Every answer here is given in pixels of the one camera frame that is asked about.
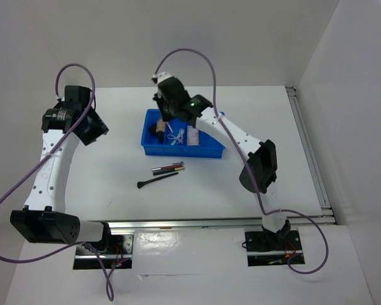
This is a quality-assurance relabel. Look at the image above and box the silver hair clip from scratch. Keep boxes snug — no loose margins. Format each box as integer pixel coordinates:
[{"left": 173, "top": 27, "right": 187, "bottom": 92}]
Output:
[{"left": 166, "top": 122, "right": 174, "bottom": 133}]

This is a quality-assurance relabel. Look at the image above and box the purple eyelash curler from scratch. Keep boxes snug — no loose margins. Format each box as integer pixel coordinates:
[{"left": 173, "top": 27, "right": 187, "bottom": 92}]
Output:
[{"left": 167, "top": 128, "right": 185, "bottom": 144}]

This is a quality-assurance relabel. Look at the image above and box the clear packet with print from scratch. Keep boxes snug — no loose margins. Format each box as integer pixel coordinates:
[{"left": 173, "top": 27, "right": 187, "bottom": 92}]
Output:
[{"left": 187, "top": 125, "right": 199, "bottom": 146}]

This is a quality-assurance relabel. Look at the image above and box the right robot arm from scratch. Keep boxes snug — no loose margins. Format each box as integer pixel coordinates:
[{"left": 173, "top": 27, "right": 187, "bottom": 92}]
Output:
[{"left": 152, "top": 72, "right": 291, "bottom": 249}]

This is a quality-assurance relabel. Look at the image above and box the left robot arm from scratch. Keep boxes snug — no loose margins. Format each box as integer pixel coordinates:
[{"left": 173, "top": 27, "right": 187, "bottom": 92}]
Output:
[{"left": 10, "top": 85, "right": 113, "bottom": 254}]

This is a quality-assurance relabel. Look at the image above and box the black makeup brush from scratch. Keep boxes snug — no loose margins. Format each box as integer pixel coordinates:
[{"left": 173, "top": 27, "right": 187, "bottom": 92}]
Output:
[{"left": 137, "top": 172, "right": 178, "bottom": 189}]

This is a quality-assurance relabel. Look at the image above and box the blue compartment tray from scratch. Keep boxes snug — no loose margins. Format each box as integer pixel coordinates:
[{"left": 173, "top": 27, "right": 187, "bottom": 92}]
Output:
[{"left": 141, "top": 109, "right": 225, "bottom": 158}]

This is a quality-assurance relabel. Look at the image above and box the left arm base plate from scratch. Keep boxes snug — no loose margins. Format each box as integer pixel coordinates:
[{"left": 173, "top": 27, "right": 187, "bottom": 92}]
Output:
[{"left": 72, "top": 233, "right": 134, "bottom": 270}]

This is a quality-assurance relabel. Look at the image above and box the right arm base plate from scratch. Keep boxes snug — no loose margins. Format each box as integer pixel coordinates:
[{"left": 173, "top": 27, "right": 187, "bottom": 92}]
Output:
[{"left": 241, "top": 230, "right": 305, "bottom": 267}]

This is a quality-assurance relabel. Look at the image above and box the aluminium rail front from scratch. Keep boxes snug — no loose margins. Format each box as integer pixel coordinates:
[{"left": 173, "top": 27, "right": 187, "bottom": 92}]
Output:
[{"left": 104, "top": 215, "right": 337, "bottom": 232}]

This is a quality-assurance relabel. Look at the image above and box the aluminium rail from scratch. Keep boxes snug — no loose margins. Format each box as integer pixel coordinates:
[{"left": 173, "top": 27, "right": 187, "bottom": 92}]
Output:
[
  {"left": 285, "top": 87, "right": 337, "bottom": 225},
  {"left": 104, "top": 215, "right": 337, "bottom": 232}
]

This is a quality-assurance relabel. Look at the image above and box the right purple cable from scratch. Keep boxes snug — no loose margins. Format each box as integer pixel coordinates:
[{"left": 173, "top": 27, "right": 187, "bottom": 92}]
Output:
[{"left": 154, "top": 48, "right": 330, "bottom": 274}]

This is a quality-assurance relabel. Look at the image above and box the purple cable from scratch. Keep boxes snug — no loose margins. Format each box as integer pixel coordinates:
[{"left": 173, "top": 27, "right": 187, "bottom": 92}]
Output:
[
  {"left": 154, "top": 48, "right": 330, "bottom": 274},
  {"left": 0, "top": 63, "right": 128, "bottom": 301}
]

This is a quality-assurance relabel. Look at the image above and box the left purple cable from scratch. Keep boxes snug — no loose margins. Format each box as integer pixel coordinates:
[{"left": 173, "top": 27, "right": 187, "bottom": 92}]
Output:
[{"left": 0, "top": 63, "right": 128, "bottom": 301}]

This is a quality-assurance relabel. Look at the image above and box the aluminium rail right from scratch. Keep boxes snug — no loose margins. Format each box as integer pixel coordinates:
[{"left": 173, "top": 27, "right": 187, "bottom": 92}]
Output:
[{"left": 285, "top": 87, "right": 337, "bottom": 225}]

